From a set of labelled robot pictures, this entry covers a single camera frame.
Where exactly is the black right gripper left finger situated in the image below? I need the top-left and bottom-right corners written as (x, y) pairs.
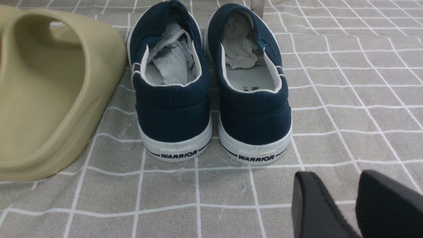
top-left (291, 171), bottom-right (361, 238)

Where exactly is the steel shoe rack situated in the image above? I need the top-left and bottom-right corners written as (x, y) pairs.
top-left (250, 0), bottom-right (265, 18)

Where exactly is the olive foam slide right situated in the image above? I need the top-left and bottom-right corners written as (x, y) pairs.
top-left (0, 5), bottom-right (127, 182)

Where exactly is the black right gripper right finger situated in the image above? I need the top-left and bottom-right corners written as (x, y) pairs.
top-left (355, 169), bottom-right (423, 238)

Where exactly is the navy slip-on shoe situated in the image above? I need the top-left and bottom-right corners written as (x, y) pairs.
top-left (205, 3), bottom-right (292, 165)
top-left (127, 0), bottom-right (212, 163)

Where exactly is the grey grid tablecloth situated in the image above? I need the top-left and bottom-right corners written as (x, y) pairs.
top-left (1, 0), bottom-right (423, 238)

